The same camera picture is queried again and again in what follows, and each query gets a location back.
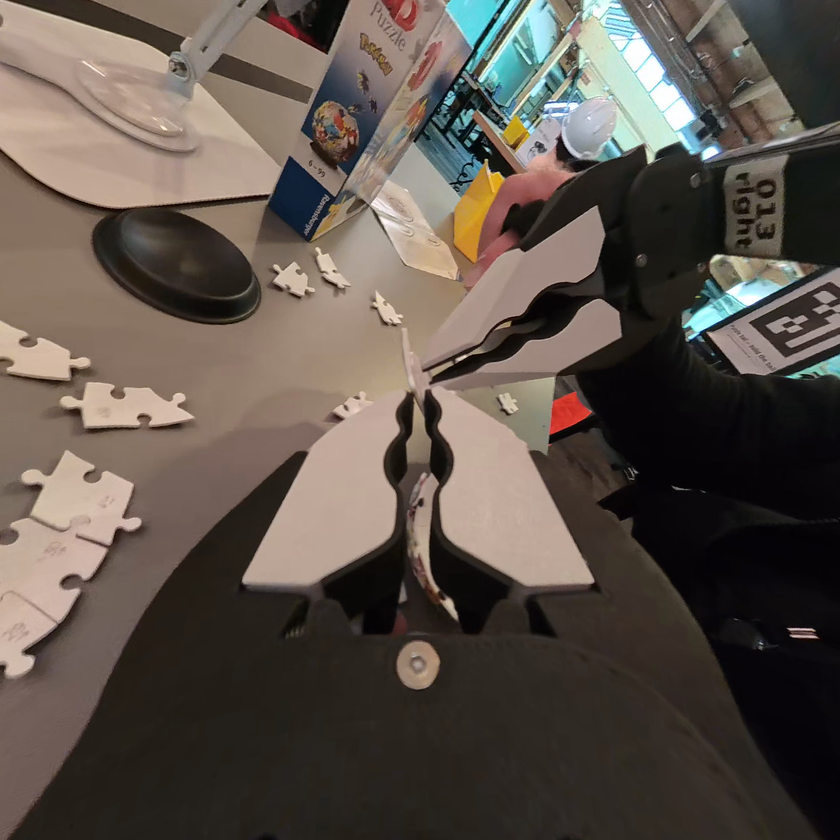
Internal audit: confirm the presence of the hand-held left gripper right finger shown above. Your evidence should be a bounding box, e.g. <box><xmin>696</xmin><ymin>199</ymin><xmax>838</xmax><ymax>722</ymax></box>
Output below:
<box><xmin>423</xmin><ymin>387</ymin><xmax>596</xmax><ymax>621</ymax></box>

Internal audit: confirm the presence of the folded paper leaflet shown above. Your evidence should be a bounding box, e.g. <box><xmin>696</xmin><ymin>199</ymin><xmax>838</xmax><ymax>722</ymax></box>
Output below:
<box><xmin>369</xmin><ymin>179</ymin><xmax>462</xmax><ymax>282</ymax></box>

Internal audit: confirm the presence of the person's right hand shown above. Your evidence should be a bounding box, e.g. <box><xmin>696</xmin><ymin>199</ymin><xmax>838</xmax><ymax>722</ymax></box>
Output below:
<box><xmin>462</xmin><ymin>161</ymin><xmax>583</xmax><ymax>290</ymax></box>

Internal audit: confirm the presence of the printed marker sign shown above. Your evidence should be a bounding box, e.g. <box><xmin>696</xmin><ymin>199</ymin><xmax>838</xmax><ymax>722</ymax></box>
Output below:
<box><xmin>703</xmin><ymin>264</ymin><xmax>840</xmax><ymax>379</ymax></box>

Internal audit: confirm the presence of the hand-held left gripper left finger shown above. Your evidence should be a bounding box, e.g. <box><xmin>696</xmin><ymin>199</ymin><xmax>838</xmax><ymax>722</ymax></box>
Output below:
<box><xmin>243</xmin><ymin>388</ymin><xmax>416</xmax><ymax>621</ymax></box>

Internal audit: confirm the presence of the blue puzzle box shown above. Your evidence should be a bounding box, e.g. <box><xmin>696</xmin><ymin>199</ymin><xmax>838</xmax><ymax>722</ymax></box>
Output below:
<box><xmin>267</xmin><ymin>0</ymin><xmax>475</xmax><ymax>244</ymax></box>

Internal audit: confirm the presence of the partly built puzzle ball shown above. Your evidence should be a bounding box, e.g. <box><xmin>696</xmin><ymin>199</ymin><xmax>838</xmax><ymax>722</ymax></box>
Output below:
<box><xmin>400</xmin><ymin>327</ymin><xmax>460</xmax><ymax>622</ymax></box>

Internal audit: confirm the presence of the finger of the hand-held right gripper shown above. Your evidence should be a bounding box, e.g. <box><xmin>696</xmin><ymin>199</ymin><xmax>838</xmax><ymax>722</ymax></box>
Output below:
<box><xmin>432</xmin><ymin>298</ymin><xmax>623</xmax><ymax>392</ymax></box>
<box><xmin>420</xmin><ymin>206</ymin><xmax>606</xmax><ymax>373</ymax></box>

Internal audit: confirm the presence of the white hard hat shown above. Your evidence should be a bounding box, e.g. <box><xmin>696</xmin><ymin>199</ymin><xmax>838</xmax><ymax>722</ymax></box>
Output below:
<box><xmin>560</xmin><ymin>96</ymin><xmax>619</xmax><ymax>160</ymax></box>

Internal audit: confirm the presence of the black dome ball stand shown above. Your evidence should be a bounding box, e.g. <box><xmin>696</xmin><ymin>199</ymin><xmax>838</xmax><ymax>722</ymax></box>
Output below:
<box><xmin>92</xmin><ymin>209</ymin><xmax>262</xmax><ymax>325</ymax></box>

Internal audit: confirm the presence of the red and black object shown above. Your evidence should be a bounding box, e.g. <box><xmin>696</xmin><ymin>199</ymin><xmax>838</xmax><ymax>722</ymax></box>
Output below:
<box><xmin>549</xmin><ymin>392</ymin><xmax>595</xmax><ymax>438</ymax></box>

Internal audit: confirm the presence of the yellow plastic container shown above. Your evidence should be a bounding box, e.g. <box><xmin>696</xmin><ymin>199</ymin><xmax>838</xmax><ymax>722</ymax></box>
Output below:
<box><xmin>453</xmin><ymin>159</ymin><xmax>508</xmax><ymax>263</ymax></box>

